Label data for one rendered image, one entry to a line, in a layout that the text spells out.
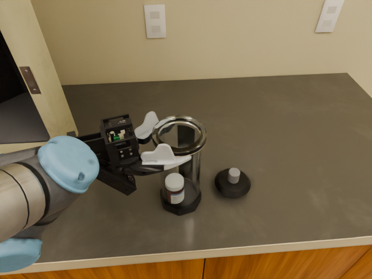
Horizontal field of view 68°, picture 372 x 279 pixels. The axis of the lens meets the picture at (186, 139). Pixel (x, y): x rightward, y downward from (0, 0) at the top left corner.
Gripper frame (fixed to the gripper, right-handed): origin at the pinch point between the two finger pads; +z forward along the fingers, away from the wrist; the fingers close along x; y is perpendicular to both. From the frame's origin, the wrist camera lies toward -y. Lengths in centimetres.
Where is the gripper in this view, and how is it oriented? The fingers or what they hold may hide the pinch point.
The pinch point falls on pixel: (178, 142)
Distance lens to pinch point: 56.1
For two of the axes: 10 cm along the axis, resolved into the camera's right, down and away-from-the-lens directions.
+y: 0.0, -7.2, -6.9
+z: 9.4, -2.3, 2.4
